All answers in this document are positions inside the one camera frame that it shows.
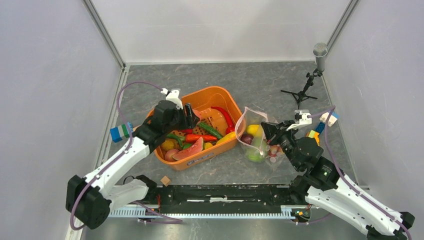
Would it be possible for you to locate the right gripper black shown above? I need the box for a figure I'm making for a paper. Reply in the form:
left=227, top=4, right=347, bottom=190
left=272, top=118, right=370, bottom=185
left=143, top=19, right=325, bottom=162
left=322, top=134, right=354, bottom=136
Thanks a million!
left=260, top=119, right=301, bottom=170

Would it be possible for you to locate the yellow mango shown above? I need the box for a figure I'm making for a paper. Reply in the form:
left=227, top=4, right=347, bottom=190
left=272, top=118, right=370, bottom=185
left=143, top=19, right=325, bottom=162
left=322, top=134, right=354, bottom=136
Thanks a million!
left=246, top=124, right=262, bottom=137

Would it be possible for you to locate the clear zip top bag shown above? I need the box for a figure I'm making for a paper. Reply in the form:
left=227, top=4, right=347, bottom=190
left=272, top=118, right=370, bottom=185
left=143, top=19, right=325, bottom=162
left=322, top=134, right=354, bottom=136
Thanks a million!
left=235, top=106, right=284, bottom=163

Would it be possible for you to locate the red cherry bunch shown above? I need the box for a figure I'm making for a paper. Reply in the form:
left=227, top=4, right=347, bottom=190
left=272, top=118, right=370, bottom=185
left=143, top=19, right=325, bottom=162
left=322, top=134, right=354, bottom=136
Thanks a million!
left=266, top=144, right=285, bottom=163

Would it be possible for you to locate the dark purple plum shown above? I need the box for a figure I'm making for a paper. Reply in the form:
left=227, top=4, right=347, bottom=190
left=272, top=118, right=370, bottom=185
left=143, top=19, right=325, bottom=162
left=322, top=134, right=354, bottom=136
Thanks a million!
left=240, top=133, right=254, bottom=145

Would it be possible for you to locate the green round fruit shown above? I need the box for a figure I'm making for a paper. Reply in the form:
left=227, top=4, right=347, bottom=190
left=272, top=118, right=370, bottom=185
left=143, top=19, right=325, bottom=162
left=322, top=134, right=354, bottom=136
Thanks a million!
left=245, top=147, right=267, bottom=163

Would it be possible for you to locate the orange plastic tub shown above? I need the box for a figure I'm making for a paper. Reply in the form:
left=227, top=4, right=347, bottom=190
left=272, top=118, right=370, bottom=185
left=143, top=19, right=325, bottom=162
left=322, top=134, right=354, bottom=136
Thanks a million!
left=145, top=86, right=247, bottom=172

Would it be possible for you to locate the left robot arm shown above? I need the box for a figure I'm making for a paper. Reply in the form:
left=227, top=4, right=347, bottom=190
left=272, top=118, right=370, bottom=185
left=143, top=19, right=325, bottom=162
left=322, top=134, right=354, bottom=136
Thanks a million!
left=65, top=100, right=200, bottom=231

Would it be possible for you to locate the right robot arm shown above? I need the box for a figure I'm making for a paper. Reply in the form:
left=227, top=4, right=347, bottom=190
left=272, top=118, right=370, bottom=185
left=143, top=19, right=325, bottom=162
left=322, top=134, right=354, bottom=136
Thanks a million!
left=260, top=120, right=415, bottom=240

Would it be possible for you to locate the long red chili pepper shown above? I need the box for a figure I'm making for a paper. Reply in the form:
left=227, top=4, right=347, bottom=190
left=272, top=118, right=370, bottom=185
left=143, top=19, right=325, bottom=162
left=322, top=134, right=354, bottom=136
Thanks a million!
left=185, top=133, right=218, bottom=143

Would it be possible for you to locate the watermelon slice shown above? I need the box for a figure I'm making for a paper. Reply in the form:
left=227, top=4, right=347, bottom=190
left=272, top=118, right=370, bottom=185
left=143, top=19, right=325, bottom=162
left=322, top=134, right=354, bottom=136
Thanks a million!
left=173, top=138, right=204, bottom=161

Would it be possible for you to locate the green cucumber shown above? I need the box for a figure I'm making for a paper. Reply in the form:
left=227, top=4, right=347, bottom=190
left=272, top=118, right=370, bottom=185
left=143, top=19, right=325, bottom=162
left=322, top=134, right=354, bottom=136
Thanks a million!
left=197, top=122, right=223, bottom=140

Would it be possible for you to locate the small yellow fruit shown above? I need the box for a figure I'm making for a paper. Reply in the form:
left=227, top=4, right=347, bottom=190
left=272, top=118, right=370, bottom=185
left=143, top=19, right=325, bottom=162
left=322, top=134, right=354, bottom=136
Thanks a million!
left=160, top=139, right=177, bottom=152

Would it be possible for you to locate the peach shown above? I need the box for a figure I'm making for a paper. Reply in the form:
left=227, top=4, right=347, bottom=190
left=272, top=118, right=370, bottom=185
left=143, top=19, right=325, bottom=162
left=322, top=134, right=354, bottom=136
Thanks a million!
left=164, top=149, right=179, bottom=162

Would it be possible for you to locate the orange yellow toy block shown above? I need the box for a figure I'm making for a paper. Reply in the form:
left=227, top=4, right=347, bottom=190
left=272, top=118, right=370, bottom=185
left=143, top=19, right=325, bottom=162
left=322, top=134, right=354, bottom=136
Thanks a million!
left=306, top=122, right=326, bottom=146

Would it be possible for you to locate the white blue toy block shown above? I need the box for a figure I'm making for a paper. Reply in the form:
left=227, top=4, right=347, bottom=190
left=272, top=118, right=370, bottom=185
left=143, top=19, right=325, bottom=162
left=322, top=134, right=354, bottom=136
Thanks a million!
left=319, top=112, right=339, bottom=127

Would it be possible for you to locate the small wooden cube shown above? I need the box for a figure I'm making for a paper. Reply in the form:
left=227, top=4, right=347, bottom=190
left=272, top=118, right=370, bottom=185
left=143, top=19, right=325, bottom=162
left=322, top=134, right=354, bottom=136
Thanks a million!
left=160, top=175, right=171, bottom=187

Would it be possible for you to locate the blue green white block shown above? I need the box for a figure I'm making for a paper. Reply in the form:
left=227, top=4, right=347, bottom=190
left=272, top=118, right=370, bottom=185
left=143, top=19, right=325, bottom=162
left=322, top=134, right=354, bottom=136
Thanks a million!
left=109, top=122, right=134, bottom=143

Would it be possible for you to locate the microphone on tripod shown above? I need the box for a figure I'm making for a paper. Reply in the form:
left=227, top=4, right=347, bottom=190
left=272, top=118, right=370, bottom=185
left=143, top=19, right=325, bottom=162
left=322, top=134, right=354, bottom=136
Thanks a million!
left=280, top=42, right=329, bottom=110

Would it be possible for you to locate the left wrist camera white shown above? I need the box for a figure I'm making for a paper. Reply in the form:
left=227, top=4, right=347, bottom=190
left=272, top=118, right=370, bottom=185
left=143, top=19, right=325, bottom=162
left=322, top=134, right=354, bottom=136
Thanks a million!
left=160, top=88, right=183, bottom=110

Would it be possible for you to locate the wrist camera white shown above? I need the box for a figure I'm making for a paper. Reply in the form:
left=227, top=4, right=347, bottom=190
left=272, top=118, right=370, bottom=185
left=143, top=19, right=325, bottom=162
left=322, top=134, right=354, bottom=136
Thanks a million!
left=286, top=109, right=313, bottom=131
left=160, top=88, right=183, bottom=110

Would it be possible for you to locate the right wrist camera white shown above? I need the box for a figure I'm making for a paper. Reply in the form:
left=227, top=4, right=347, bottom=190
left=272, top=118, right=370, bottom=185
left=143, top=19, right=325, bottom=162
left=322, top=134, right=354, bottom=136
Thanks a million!
left=286, top=109, right=313, bottom=131

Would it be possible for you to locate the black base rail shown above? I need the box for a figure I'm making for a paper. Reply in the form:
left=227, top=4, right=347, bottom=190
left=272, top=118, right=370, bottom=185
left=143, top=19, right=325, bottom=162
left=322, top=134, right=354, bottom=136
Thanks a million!
left=135, top=184, right=312, bottom=216

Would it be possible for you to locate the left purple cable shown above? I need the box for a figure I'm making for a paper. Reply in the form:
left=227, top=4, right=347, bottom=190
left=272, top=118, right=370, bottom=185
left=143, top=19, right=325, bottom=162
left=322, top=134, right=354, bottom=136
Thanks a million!
left=68, top=81, right=184, bottom=231

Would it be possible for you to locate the purple cable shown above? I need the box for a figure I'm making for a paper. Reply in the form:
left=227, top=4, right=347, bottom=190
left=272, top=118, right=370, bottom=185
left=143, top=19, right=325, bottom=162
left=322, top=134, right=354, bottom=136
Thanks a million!
left=309, top=105, right=413, bottom=240
left=68, top=81, right=184, bottom=231

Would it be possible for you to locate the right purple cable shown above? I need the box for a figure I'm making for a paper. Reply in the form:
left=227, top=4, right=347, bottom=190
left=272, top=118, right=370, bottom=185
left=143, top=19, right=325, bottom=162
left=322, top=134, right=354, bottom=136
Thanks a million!
left=309, top=105, right=413, bottom=240

